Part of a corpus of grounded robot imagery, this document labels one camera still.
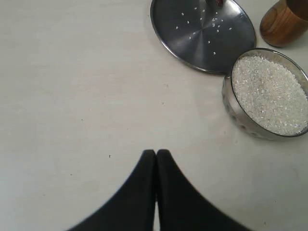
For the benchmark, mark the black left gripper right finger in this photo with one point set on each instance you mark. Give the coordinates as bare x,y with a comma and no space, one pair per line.
181,207

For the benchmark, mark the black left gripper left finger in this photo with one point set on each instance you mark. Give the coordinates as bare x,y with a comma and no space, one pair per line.
132,207

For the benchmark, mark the steel bowl of rice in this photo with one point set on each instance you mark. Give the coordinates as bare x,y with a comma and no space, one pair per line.
266,94

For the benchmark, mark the round steel plate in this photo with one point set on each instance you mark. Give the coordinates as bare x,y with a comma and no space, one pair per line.
207,35

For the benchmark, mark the brown wooden cup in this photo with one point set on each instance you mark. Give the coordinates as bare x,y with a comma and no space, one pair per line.
284,22

